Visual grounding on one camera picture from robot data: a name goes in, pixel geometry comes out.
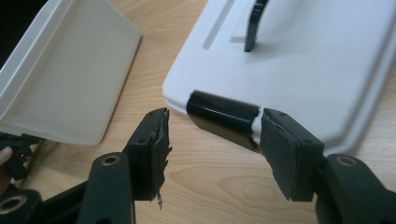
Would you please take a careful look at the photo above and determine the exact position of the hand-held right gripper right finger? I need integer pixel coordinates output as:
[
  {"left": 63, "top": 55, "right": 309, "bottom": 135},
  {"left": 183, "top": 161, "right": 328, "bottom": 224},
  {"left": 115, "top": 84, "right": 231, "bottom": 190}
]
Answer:
[{"left": 259, "top": 107, "right": 326, "bottom": 203}]

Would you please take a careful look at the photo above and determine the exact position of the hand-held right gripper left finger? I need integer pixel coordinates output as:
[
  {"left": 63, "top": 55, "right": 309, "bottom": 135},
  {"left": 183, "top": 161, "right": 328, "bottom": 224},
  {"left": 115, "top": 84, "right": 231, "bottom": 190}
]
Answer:
[{"left": 121, "top": 107, "right": 173, "bottom": 210}]

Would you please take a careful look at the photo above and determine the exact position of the white plastic board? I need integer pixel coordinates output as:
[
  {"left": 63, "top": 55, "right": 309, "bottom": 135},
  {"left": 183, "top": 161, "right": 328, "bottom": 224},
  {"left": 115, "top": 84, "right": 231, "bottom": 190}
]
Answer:
[{"left": 162, "top": 0, "right": 396, "bottom": 156}]

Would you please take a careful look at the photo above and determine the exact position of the beige plastic tray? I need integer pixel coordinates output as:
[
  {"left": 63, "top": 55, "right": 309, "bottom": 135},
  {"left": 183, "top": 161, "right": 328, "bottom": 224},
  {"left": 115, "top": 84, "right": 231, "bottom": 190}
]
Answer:
[{"left": 0, "top": 0, "right": 144, "bottom": 147}]

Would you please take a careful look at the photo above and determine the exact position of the black curved handle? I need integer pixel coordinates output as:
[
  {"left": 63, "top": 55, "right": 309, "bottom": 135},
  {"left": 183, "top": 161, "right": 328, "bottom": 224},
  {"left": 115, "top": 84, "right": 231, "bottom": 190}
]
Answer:
[{"left": 244, "top": 0, "right": 271, "bottom": 53}]

